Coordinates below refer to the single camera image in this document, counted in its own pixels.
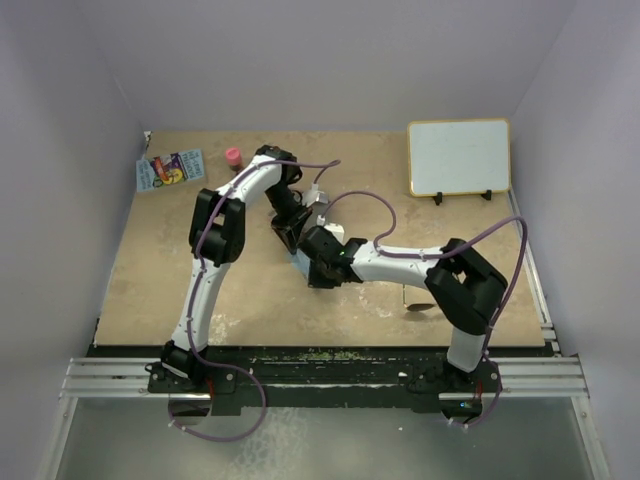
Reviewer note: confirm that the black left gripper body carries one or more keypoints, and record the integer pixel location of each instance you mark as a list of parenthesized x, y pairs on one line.
[(282, 201)]

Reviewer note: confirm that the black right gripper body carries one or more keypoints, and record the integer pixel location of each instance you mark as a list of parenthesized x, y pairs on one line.
[(319, 277)]

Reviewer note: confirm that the blue cleaning cloth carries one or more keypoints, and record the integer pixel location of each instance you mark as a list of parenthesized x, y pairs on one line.
[(301, 262)]

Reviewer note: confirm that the gold aviator sunglasses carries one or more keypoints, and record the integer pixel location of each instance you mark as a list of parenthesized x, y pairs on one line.
[(414, 306)]

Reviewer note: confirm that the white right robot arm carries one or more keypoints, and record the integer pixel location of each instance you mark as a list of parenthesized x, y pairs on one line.
[(464, 285)]

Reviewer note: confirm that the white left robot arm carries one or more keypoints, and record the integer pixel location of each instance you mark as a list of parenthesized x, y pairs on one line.
[(217, 236)]

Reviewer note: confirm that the blue illustrated booklet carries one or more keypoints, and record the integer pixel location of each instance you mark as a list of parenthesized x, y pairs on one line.
[(158, 172)]

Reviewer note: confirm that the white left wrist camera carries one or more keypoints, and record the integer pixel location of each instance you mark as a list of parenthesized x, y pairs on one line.
[(314, 195)]

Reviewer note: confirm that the small whiteboard wooden frame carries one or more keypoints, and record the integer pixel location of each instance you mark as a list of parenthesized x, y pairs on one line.
[(459, 157)]

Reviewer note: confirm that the aluminium frame rail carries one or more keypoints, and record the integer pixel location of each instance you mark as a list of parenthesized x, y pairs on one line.
[(106, 378)]

